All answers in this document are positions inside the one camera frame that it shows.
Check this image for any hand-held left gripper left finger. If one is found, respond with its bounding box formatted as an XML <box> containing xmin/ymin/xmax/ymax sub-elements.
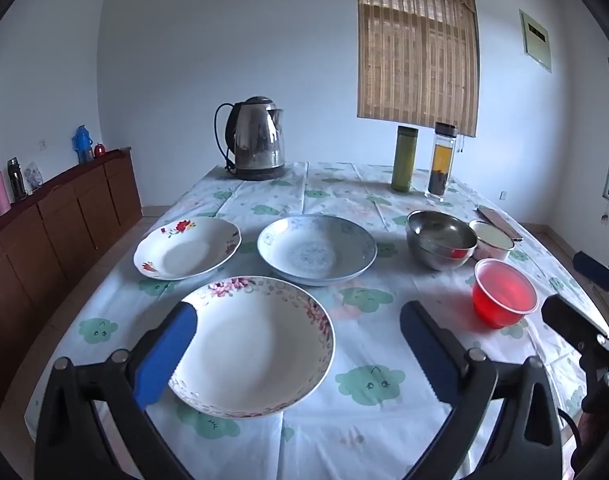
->
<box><xmin>34</xmin><ymin>301</ymin><xmax>200</xmax><ymax>480</ymax></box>

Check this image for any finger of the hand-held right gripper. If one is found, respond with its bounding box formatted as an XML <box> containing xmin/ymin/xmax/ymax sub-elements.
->
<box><xmin>573</xmin><ymin>251</ymin><xmax>609</xmax><ymax>292</ymax></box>
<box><xmin>541</xmin><ymin>294</ymin><xmax>609</xmax><ymax>350</ymax></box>

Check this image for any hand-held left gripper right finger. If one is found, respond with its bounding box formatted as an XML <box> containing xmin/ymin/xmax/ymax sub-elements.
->
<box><xmin>399</xmin><ymin>300</ymin><xmax>565</xmax><ymax>480</ymax></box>

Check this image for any red plastic bowl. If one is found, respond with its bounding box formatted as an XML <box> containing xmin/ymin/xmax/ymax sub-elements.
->
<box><xmin>473</xmin><ymin>258</ymin><xmax>538</xmax><ymax>330</ymax></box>

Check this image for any pink flower rim plate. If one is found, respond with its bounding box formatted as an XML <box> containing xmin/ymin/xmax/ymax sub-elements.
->
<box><xmin>168</xmin><ymin>276</ymin><xmax>336</xmax><ymax>419</ymax></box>

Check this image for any red flower white plate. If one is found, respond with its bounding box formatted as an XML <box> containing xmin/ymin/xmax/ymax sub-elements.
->
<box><xmin>133</xmin><ymin>217</ymin><xmax>242</xmax><ymax>281</ymax></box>

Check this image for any white enamel bowl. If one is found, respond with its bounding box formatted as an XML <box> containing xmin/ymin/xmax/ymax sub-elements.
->
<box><xmin>469</xmin><ymin>220</ymin><xmax>515</xmax><ymax>262</ymax></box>

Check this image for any stainless steel bowl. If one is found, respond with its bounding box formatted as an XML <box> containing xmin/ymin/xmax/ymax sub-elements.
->
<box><xmin>406</xmin><ymin>210</ymin><xmax>479</xmax><ymax>256</ymax></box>

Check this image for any dark phone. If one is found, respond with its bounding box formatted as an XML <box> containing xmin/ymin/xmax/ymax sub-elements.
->
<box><xmin>476</xmin><ymin>206</ymin><xmax>524</xmax><ymax>242</ymax></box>

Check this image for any blue patterned plate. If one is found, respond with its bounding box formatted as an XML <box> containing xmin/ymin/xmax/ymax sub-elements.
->
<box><xmin>257</xmin><ymin>214</ymin><xmax>378</xmax><ymax>287</ymax></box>

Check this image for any brown wooden sideboard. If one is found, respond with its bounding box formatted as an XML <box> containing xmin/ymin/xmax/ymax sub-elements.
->
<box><xmin>0</xmin><ymin>146</ymin><xmax>144</xmax><ymax>431</ymax></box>

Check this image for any glass tea bottle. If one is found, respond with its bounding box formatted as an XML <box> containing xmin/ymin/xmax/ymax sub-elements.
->
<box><xmin>425</xmin><ymin>121</ymin><xmax>458</xmax><ymax>202</ymax></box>

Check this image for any green thermos bottle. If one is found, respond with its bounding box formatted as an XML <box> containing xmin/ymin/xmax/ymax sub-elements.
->
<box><xmin>391</xmin><ymin>125</ymin><xmax>419</xmax><ymax>193</ymax></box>

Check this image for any black kettle base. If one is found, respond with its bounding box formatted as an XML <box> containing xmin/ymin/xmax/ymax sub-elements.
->
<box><xmin>233</xmin><ymin>162</ymin><xmax>288</xmax><ymax>182</ymax></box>

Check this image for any clear plastic bag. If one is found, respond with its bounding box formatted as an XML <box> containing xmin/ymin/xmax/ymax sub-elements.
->
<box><xmin>24</xmin><ymin>161</ymin><xmax>45</xmax><ymax>192</ymax></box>

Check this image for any blue water bottle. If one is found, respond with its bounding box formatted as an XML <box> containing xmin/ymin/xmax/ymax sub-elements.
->
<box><xmin>72</xmin><ymin>125</ymin><xmax>94</xmax><ymax>164</ymax></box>

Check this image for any black thermos bottle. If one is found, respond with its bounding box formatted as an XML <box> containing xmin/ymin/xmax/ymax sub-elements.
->
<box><xmin>6</xmin><ymin>157</ymin><xmax>28</xmax><ymax>202</ymax></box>

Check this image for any stainless steel electric kettle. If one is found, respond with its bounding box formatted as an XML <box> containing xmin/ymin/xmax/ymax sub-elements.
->
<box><xmin>214</xmin><ymin>96</ymin><xmax>286</xmax><ymax>173</ymax></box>

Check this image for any large bamboo window blind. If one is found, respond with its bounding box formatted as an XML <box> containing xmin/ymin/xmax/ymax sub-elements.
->
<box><xmin>355</xmin><ymin>0</ymin><xmax>480</xmax><ymax>137</ymax></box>

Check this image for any white wall panel box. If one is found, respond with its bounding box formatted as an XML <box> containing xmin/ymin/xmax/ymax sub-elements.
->
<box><xmin>519</xmin><ymin>8</ymin><xmax>553</xmax><ymax>74</ymax></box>

